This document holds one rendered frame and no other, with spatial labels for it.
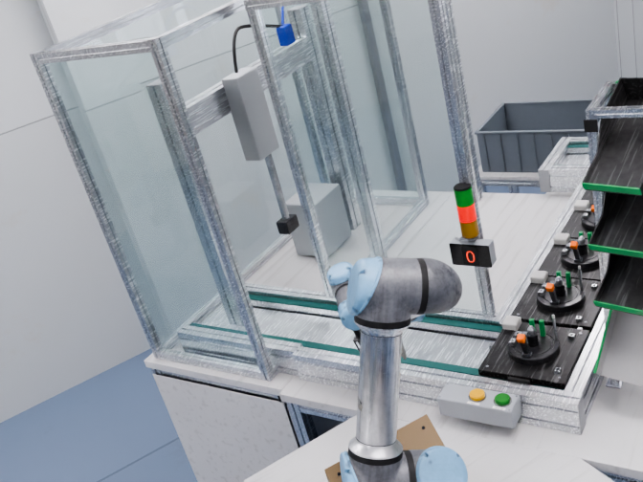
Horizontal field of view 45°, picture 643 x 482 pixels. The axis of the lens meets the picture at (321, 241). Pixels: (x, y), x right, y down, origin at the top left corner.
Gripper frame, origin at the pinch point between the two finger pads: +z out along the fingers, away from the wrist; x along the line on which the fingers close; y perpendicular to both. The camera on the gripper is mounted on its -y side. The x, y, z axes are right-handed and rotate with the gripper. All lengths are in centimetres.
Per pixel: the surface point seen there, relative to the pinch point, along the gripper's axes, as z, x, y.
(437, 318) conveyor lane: 13.2, 2.6, -26.8
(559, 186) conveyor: 41, 19, -129
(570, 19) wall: 87, -23, -389
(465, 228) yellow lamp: -19.6, 22.3, -29.4
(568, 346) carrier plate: 13.6, 45.1, -14.2
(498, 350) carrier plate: 10.7, 26.7, -10.6
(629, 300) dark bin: -9, 66, -8
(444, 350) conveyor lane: 14.7, 7.5, -14.7
